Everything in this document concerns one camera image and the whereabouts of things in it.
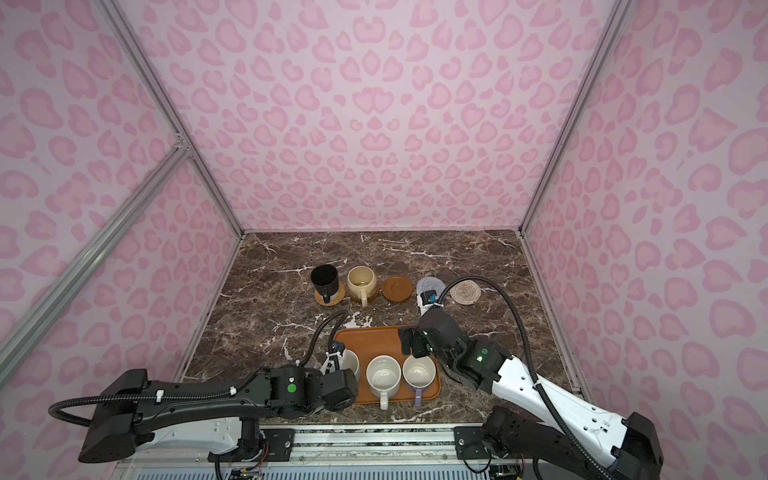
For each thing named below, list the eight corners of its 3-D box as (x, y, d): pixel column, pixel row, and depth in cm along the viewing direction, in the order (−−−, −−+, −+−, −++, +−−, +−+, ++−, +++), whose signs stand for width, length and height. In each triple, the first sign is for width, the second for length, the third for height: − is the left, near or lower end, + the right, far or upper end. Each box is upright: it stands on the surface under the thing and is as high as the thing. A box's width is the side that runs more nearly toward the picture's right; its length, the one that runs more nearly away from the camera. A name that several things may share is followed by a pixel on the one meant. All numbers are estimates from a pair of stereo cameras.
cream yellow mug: (347, 312, 99) (343, 297, 92) (351, 281, 107) (348, 265, 99) (375, 312, 99) (374, 296, 92) (377, 281, 107) (375, 265, 99)
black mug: (328, 311, 100) (322, 293, 91) (314, 289, 105) (307, 270, 97) (349, 299, 103) (345, 280, 94) (334, 278, 108) (329, 259, 100)
